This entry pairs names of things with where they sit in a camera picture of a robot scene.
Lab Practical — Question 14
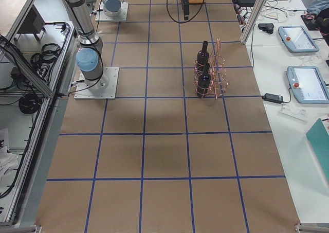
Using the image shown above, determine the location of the near teach pendant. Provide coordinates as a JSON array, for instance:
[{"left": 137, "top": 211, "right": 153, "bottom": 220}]
[{"left": 287, "top": 66, "right": 328, "bottom": 104}]

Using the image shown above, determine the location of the dark wine bottle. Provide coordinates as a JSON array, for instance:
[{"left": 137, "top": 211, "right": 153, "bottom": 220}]
[
  {"left": 196, "top": 63, "right": 211, "bottom": 97},
  {"left": 196, "top": 41, "right": 209, "bottom": 73}
]

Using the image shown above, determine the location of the black handheld scanner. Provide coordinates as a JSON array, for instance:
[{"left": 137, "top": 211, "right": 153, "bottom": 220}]
[{"left": 258, "top": 23, "right": 274, "bottom": 34}]

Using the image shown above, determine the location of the right dark wine bottle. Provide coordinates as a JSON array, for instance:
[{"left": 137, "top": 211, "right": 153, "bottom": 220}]
[{"left": 196, "top": 63, "right": 211, "bottom": 97}]

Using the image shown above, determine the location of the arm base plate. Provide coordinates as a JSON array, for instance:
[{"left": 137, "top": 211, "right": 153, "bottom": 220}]
[
  {"left": 95, "top": 2, "right": 129, "bottom": 22},
  {"left": 74, "top": 67, "right": 119, "bottom": 100}
]

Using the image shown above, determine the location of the white crumpled cloth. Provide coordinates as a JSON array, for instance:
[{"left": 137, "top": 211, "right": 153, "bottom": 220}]
[{"left": 0, "top": 129, "right": 19, "bottom": 180}]

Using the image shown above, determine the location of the left dark wine bottle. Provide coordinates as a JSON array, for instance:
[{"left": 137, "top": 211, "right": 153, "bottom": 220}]
[{"left": 196, "top": 41, "right": 209, "bottom": 73}]

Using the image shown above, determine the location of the copper wire bottle basket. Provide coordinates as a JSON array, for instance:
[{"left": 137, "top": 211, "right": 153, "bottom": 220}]
[{"left": 194, "top": 38, "right": 228, "bottom": 98}]

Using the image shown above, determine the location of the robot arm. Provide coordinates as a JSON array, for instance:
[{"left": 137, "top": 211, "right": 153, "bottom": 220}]
[
  {"left": 103, "top": 0, "right": 121, "bottom": 16},
  {"left": 63, "top": 0, "right": 102, "bottom": 52}
]

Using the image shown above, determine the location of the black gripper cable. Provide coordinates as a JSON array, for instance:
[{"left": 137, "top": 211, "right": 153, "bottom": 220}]
[{"left": 166, "top": 0, "right": 208, "bottom": 24}]

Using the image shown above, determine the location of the aluminium frame post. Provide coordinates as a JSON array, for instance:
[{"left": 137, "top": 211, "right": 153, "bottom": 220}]
[{"left": 240, "top": 0, "right": 267, "bottom": 45}]

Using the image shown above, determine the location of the teach pendant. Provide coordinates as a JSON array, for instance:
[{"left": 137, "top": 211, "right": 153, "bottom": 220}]
[
  {"left": 287, "top": 66, "right": 328, "bottom": 104},
  {"left": 278, "top": 26, "right": 319, "bottom": 53}
]

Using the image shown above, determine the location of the far teach pendant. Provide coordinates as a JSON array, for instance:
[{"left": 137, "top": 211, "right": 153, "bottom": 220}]
[{"left": 278, "top": 26, "right": 319, "bottom": 53}]

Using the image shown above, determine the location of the black power adapter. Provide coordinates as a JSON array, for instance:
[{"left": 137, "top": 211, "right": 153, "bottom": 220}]
[{"left": 262, "top": 93, "right": 283, "bottom": 104}]

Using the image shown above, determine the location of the teal folder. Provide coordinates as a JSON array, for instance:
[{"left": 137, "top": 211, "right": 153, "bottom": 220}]
[{"left": 306, "top": 118, "right": 328, "bottom": 180}]

